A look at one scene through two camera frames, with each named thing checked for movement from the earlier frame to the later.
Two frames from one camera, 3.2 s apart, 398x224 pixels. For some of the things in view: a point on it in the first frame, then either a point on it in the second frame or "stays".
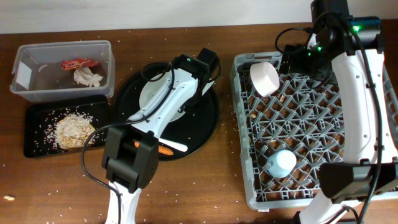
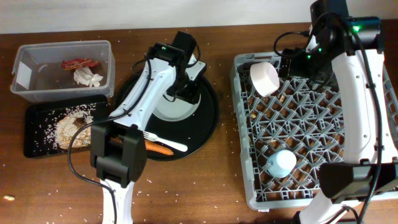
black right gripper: (296, 66) stays
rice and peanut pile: (72, 131) stays
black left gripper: (188, 108) to (193, 96)
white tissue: (84, 76) stays
